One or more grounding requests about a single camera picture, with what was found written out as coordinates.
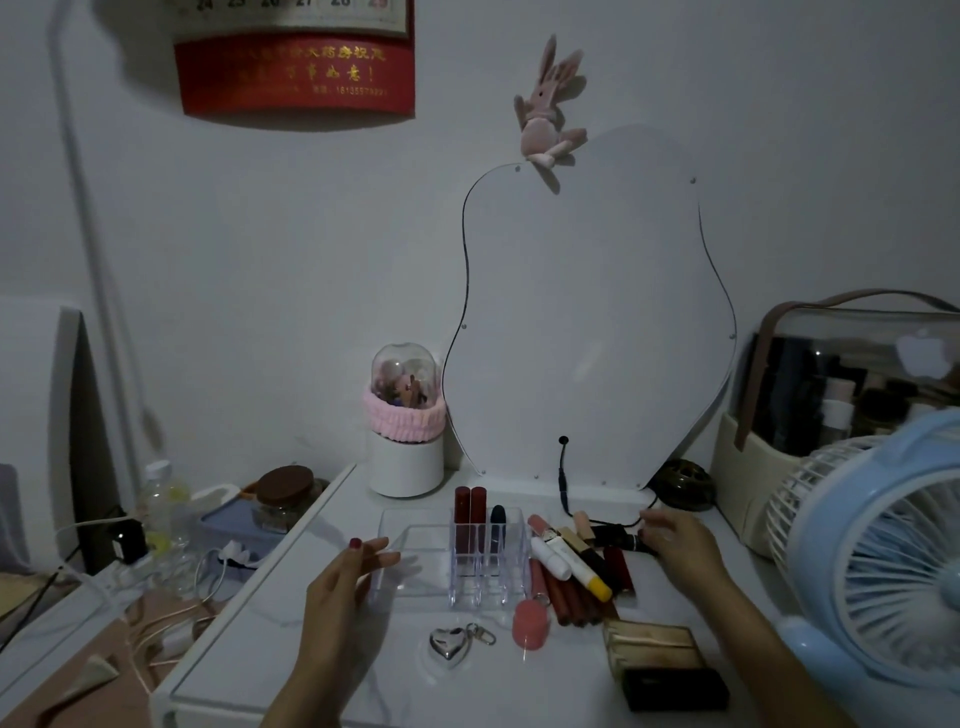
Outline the cream cosmetic storage case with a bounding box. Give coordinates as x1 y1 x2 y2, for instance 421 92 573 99
708 288 960 561

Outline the black power cable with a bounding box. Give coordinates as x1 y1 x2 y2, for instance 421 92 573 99
555 434 663 529

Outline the dark blue lipstick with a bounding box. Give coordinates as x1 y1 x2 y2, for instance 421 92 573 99
489 504 509 575

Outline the white lamp pole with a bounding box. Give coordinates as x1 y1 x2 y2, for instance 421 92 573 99
48 0 163 455

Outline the black charger plug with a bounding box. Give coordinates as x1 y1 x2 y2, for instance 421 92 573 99
105 516 153 565

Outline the dark red square lipstick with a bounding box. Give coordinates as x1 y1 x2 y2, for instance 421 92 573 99
603 546 636 599

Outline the black lipstick tube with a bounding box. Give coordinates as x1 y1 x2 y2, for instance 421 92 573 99
591 525 658 557

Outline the dark round tin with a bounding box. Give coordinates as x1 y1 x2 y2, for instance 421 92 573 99
654 458 715 513

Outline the pink charging cable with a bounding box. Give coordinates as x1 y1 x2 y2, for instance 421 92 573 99
123 603 222 680

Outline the person's right forearm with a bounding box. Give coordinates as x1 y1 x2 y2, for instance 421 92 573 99
677 573 861 728

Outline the white lip balm tube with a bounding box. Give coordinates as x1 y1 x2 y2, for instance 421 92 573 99
530 535 573 583

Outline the person's left forearm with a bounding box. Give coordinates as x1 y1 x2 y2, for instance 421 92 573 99
258 641 358 728

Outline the white domed brush holder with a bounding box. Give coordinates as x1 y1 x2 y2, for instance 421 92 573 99
364 342 447 499

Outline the red wall calendar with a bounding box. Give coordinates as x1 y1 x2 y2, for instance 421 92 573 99
173 0 417 120

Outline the wavy frameless mirror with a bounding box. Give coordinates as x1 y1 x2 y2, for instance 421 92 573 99
441 123 738 494

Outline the white power strip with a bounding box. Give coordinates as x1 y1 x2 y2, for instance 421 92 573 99
58 558 198 610

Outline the silver heart keychain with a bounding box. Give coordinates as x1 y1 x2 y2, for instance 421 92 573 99
428 621 498 663

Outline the white charging cable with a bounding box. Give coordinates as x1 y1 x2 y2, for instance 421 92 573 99
191 547 252 605

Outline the white framed monitor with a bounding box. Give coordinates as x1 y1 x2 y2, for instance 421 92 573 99
0 295 125 577

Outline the pink fluffy band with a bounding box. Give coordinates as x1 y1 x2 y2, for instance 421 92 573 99
362 384 448 444

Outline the pink plush rabbit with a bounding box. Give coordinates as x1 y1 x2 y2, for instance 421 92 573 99
513 33 588 171

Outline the red lipstick tube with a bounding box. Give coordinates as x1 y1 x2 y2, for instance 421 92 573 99
470 486 489 575
453 486 472 575

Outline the black cosmetic box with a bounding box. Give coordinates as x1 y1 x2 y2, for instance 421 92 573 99
621 665 731 713

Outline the clear plastic bottle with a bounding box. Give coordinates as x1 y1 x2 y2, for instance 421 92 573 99
138 460 195 565

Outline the clear acrylic lipstick organizer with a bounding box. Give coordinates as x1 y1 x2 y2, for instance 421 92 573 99
366 505 534 609

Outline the gold cosmetic box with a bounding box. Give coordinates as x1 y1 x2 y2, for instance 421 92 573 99
601 618 707 681

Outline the pink round jar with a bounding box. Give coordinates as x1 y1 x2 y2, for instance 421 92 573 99
511 599 549 651

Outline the light blue desk fan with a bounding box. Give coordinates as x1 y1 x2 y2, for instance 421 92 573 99
764 408 960 728

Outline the person's right hand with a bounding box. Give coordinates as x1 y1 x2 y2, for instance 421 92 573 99
637 508 734 603

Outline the person's left hand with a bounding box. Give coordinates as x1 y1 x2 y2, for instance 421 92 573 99
303 536 402 657

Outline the glass jar brown lid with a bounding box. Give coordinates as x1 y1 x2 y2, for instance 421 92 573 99
249 465 325 536

